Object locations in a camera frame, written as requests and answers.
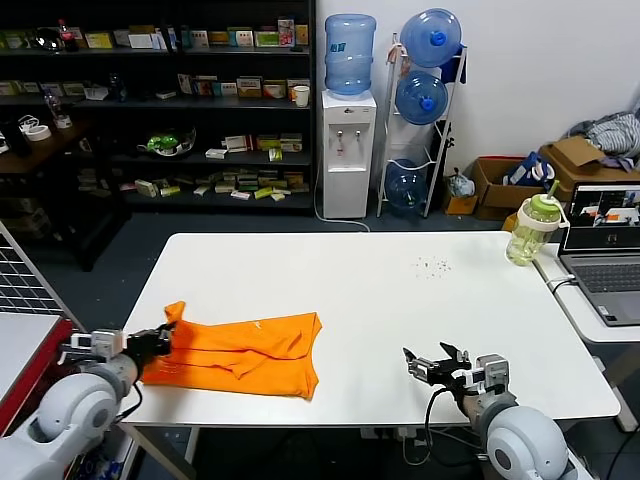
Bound red white cabinet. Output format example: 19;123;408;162
0;312;76;436

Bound white dispenser power cord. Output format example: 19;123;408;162
313;164;372;234

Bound small dark crumbs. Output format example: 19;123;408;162
412;255;454;277

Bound white jug rack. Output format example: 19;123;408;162
375;30;470;219

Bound grey laptop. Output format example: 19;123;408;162
558;182;640;328

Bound green white bowl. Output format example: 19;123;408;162
137;127;198;159

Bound blue white bag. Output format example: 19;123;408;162
504;151;557;191

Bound grey plastic bag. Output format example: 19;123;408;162
447;167;476;198

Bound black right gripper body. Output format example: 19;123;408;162
432;357;484;397

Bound clear bottle pink label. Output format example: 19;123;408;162
43;88;75;129

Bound white water dispenser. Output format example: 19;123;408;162
321;88;379;219

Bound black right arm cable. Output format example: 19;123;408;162
423;387;489;461

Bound shiny silver object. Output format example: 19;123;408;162
34;27;66;53

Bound blue labelled water jug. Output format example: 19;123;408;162
324;12;379;97

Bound small yellow cardboard box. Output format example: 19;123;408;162
444;192;479;216

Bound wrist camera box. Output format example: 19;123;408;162
58;328;127;364
473;353;512;390

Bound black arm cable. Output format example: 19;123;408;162
115;377;145;420
423;387;489;461

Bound black device on desk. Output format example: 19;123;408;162
0;118;32;159

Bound dark blue hanging cloth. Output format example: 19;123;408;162
439;42;470;85

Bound orange t-shirt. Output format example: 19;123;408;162
135;299;325;400

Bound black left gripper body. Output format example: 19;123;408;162
124;329;164;359

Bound open cardboard box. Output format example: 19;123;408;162
469;156;544;222

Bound white power strip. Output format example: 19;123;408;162
360;427;426;441

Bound green lid drinking bottle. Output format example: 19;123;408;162
507;178;571;268

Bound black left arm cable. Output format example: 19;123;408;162
115;377;145;420

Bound black stand by rack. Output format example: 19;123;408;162
430;121;456;174

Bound cardboard box with flap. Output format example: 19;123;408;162
538;135;640;204

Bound brown wooden desk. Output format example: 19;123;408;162
0;118;131;274

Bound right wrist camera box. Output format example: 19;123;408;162
473;353;512;390

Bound black shelving unit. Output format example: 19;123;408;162
0;0;317;219

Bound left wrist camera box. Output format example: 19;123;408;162
58;328;127;364

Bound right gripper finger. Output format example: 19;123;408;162
438;341;474;374
402;347;439;384

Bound cola bottle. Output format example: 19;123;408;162
57;18;81;53

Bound pile of clothes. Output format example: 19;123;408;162
567;110;640;174

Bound white side table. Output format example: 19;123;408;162
532;243;640;434

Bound white wire grid panel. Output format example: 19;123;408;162
0;219;86;334

